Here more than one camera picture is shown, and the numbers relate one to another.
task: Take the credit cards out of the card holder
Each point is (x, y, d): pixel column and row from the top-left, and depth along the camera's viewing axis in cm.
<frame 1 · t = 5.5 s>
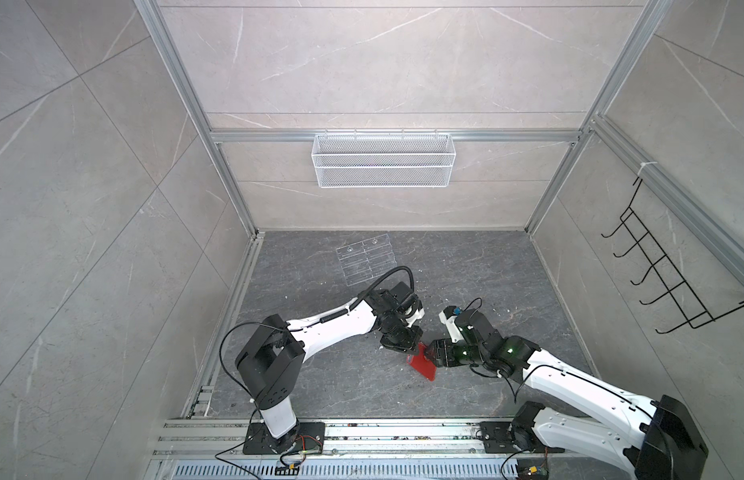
left hand: (420, 347, 79), fingers closed
right hand: (432, 349, 80), fingers open
red leather card holder: (421, 364, 80), point 8 cm above the table
clear acrylic organizer tray: (366, 259, 106), point 6 cm above the table

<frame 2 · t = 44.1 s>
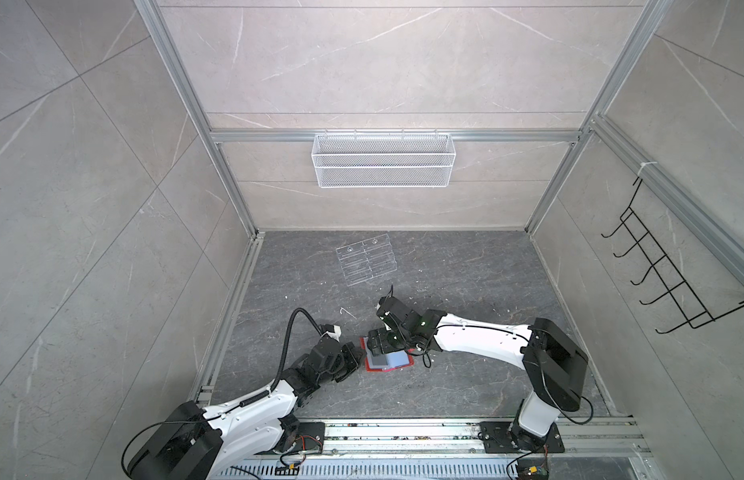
left hand: (370, 347, 83), fingers closed
right hand: (378, 341, 85), fingers open
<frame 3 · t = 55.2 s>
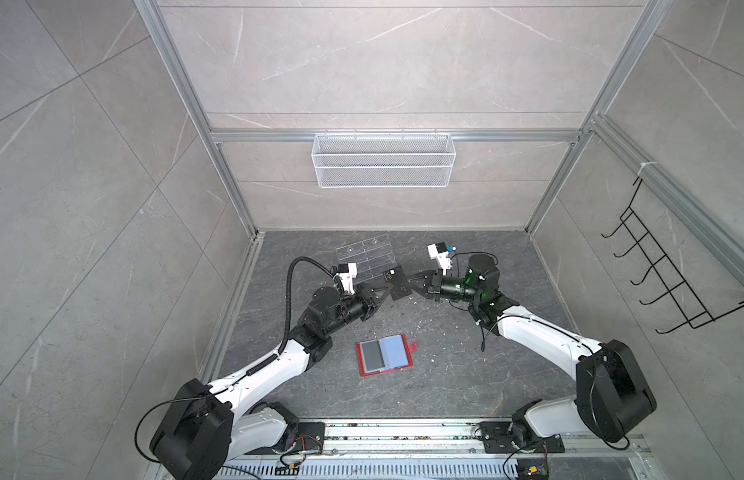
left hand: (395, 282, 71), fingers closed
right hand: (403, 282, 74), fingers closed
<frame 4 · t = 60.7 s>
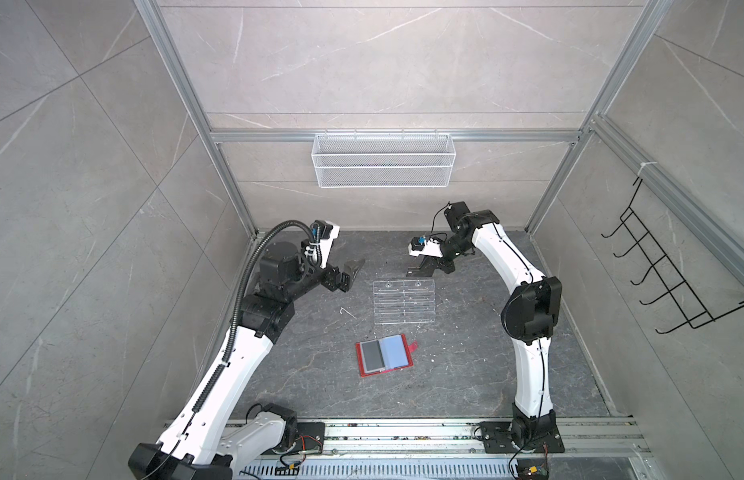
left hand: (345, 245, 68), fingers open
right hand: (424, 261, 92), fingers closed
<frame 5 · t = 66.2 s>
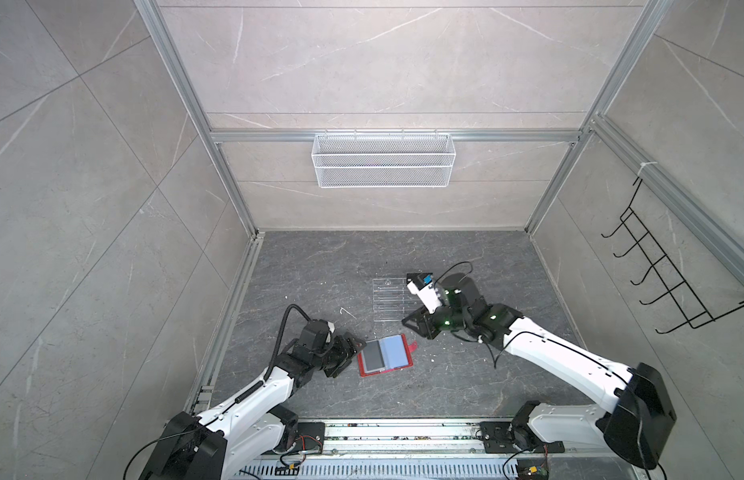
left hand: (362, 345, 83), fingers open
right hand: (405, 318, 77), fingers open
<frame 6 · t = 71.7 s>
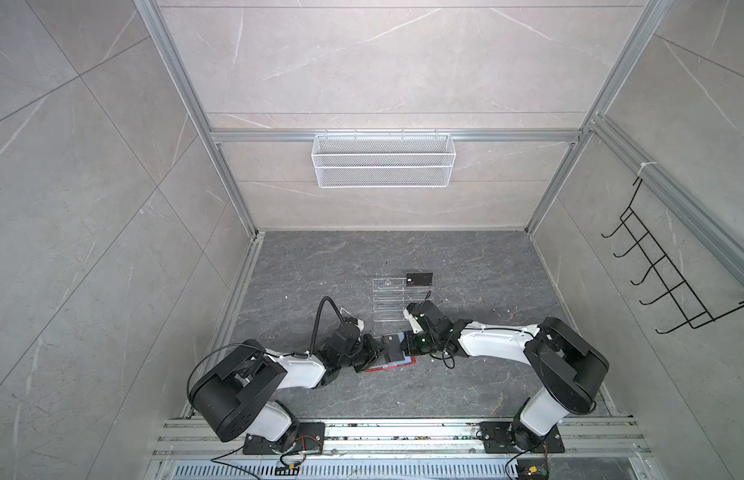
left hand: (391, 343, 85), fingers closed
right hand: (399, 345, 89), fingers closed
dark credit card: (419, 279, 96), point 9 cm above the table
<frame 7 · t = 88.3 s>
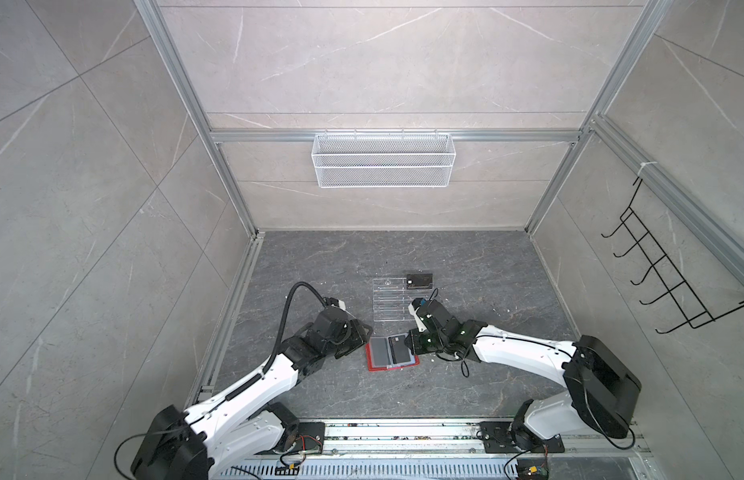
left hand: (372, 326, 80), fingers open
right hand: (405, 340, 85), fingers closed
